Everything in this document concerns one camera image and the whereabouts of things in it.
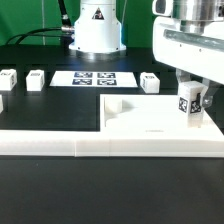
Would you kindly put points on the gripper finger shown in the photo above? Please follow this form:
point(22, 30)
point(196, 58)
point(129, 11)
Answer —
point(207, 89)
point(182, 76)

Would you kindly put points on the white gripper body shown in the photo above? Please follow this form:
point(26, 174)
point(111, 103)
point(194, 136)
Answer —
point(189, 35)

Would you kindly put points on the white square table top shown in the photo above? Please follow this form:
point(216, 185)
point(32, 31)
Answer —
point(152, 125)

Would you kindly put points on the white sheet with tags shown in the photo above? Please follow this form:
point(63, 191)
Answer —
point(93, 79)

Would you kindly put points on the white L-shaped obstacle fence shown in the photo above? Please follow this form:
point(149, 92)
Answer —
point(54, 143)

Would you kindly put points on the white part at left edge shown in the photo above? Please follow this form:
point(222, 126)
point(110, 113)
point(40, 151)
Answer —
point(1, 104)

